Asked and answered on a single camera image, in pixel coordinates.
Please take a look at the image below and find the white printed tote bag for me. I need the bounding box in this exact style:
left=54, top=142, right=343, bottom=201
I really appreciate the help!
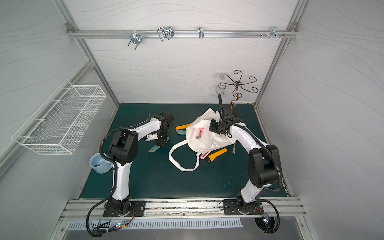
left=169, top=108, right=237, bottom=172

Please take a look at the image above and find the pink art knife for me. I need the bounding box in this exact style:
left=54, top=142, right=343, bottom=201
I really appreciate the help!
left=196, top=128, right=204, bottom=139

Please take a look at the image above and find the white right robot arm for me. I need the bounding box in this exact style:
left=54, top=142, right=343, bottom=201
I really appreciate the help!
left=209, top=120, right=283, bottom=215

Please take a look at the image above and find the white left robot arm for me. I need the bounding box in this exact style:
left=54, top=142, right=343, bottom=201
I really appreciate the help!
left=87, top=112, right=174, bottom=218

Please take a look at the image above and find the silver table knife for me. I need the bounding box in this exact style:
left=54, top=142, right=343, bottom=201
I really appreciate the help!
left=232, top=142, right=237, bottom=155

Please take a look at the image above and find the pink utility knife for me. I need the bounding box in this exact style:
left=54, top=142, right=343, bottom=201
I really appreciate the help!
left=200, top=152, right=211, bottom=160

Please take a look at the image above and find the small glass jar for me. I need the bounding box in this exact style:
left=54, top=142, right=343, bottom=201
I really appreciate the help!
left=215, top=86, right=225, bottom=99

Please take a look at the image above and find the dark metal jewelry stand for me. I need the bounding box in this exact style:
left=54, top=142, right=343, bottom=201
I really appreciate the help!
left=218, top=70, right=259, bottom=111

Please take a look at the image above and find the light blue plastic cup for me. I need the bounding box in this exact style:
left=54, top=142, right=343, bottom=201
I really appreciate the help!
left=89, top=153, right=113, bottom=174

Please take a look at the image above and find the metal clamp hook left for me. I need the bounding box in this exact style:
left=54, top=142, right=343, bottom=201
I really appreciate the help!
left=128, top=32, right=142, bottom=50

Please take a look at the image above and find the metal clamp hook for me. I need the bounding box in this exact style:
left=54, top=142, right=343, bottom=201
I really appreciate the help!
left=128, top=32, right=142, bottom=50
left=260, top=27, right=287, bottom=39

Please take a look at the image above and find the metal U-bolt hook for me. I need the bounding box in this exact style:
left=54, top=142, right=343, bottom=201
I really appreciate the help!
left=157, top=26, right=175, bottom=42

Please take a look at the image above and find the metal clamp hook right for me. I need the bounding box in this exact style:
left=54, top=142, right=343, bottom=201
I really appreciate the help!
left=260, top=27, right=287, bottom=39

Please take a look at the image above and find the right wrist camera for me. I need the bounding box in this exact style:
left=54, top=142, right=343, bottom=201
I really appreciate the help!
left=218, top=94, right=243, bottom=125

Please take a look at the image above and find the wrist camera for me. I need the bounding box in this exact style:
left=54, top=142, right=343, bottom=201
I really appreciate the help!
left=145, top=134, right=158, bottom=142
left=218, top=94, right=243, bottom=125

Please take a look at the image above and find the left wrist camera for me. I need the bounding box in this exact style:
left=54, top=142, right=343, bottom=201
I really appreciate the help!
left=145, top=134, right=158, bottom=142

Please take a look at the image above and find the small metal ring hook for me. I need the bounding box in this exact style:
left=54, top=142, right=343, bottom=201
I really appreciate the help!
left=198, top=27, right=204, bottom=39

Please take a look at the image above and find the aluminium top rail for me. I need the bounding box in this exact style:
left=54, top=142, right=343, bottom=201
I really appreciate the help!
left=67, top=29, right=299, bottom=39

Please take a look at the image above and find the white wire basket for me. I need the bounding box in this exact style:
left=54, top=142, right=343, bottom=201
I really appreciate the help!
left=11, top=80, right=106, bottom=155

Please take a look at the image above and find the white vented cable duct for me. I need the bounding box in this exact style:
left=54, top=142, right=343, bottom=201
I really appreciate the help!
left=67, top=218, right=244, bottom=231

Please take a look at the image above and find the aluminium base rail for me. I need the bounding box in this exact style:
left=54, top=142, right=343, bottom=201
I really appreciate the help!
left=59, top=197, right=307, bottom=221

